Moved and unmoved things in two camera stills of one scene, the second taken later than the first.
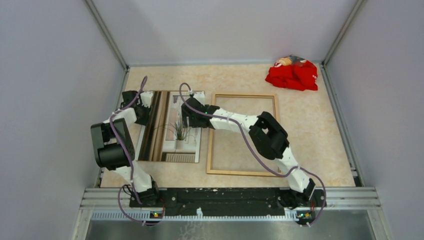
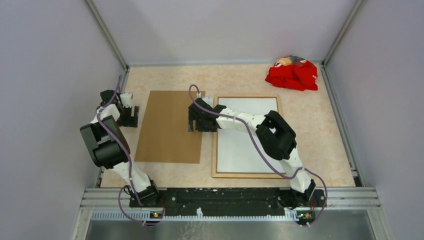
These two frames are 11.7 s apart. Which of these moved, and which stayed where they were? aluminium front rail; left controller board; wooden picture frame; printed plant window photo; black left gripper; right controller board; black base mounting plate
Moved: printed plant window photo; wooden picture frame; black left gripper
Stayed: right controller board; aluminium front rail; black base mounting plate; left controller board
